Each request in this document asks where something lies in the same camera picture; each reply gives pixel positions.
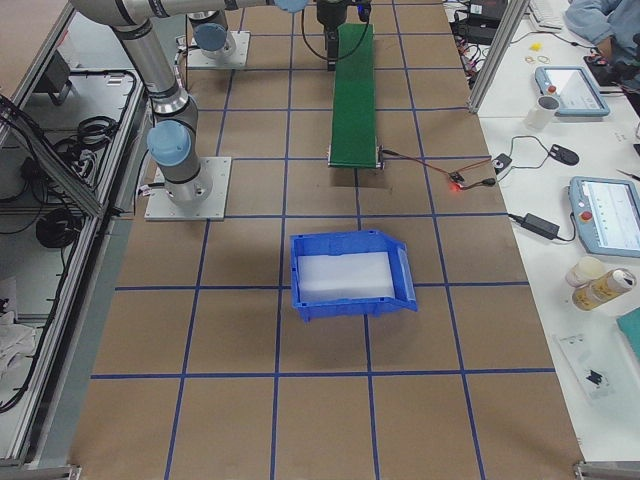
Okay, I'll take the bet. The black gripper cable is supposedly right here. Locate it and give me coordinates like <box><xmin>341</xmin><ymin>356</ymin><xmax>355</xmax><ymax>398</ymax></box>
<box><xmin>300</xmin><ymin>0</ymin><xmax>327</xmax><ymax>57</ymax></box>

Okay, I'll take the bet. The green conveyor belt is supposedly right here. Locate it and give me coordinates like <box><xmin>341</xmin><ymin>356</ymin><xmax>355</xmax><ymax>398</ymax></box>
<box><xmin>328</xmin><ymin>23</ymin><xmax>382</xmax><ymax>169</ymax></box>

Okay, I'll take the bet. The white crumpled cloth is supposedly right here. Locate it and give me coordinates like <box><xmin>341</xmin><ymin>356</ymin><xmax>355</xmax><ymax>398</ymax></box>
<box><xmin>0</xmin><ymin>277</ymin><xmax>37</xmax><ymax>386</ymax></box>

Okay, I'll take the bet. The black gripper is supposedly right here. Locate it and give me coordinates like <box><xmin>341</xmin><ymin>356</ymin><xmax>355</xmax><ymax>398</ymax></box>
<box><xmin>316</xmin><ymin>0</ymin><xmax>372</xmax><ymax>71</ymax></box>

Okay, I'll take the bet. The teach pendant far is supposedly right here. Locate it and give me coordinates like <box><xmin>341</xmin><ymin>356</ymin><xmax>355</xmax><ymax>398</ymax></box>
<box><xmin>534</xmin><ymin>65</ymin><xmax>610</xmax><ymax>118</ymax></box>

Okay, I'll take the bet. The white mug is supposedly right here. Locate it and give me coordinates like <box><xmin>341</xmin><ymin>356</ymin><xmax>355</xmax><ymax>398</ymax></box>
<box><xmin>524</xmin><ymin>95</ymin><xmax>560</xmax><ymax>131</ymax></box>

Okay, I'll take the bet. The aluminium frame post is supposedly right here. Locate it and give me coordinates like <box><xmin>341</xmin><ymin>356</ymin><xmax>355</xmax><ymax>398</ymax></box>
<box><xmin>467</xmin><ymin>0</ymin><xmax>529</xmax><ymax>114</ymax></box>

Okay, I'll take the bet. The red black conveyor cable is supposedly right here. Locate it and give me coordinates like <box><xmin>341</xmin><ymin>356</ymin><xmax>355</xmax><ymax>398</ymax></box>
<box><xmin>380</xmin><ymin>147</ymin><xmax>497</xmax><ymax>194</ymax></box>

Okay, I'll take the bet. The teach pendant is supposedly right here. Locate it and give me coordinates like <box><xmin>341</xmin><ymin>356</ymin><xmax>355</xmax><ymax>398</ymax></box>
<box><xmin>568</xmin><ymin>176</ymin><xmax>639</xmax><ymax>258</ymax></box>
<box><xmin>534</xmin><ymin>65</ymin><xmax>610</xmax><ymax>118</ymax></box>

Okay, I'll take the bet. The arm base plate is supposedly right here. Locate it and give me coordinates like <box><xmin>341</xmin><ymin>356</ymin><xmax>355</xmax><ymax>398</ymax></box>
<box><xmin>144</xmin><ymin>157</ymin><xmax>232</xmax><ymax>221</ymax></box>
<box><xmin>187</xmin><ymin>31</ymin><xmax>251</xmax><ymax>70</ymax></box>

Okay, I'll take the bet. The black power adapter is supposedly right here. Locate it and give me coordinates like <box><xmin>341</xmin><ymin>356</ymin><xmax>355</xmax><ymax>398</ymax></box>
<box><xmin>521</xmin><ymin>213</ymin><xmax>559</xmax><ymax>240</ymax></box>

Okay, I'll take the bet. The teach pendant near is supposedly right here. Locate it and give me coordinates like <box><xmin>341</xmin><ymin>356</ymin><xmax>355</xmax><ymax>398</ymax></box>
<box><xmin>568</xmin><ymin>176</ymin><xmax>639</xmax><ymax>258</ymax></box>

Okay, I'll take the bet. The black computer mouse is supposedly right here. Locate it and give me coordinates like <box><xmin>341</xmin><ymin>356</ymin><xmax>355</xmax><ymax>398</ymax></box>
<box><xmin>549</xmin><ymin>144</ymin><xmax>580</xmax><ymax>166</ymax></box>

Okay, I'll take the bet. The small controller board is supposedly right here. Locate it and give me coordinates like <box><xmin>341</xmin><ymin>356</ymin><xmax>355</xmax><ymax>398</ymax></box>
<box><xmin>448</xmin><ymin>172</ymin><xmax>465</xmax><ymax>184</ymax></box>

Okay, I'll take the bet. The yellow drink can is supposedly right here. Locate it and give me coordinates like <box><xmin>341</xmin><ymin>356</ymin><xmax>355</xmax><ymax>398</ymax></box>
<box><xmin>572</xmin><ymin>268</ymin><xmax>637</xmax><ymax>311</ymax></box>

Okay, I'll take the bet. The blue plastic bin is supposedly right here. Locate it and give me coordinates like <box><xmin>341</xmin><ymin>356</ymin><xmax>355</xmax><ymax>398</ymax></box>
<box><xmin>290</xmin><ymin>230</ymin><xmax>418</xmax><ymax>322</ymax></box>

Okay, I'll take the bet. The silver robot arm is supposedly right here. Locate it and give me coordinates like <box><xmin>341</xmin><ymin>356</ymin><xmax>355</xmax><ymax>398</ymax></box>
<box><xmin>187</xmin><ymin>10</ymin><xmax>236</xmax><ymax>61</ymax></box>
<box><xmin>72</xmin><ymin>0</ymin><xmax>308</xmax><ymax>206</ymax></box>

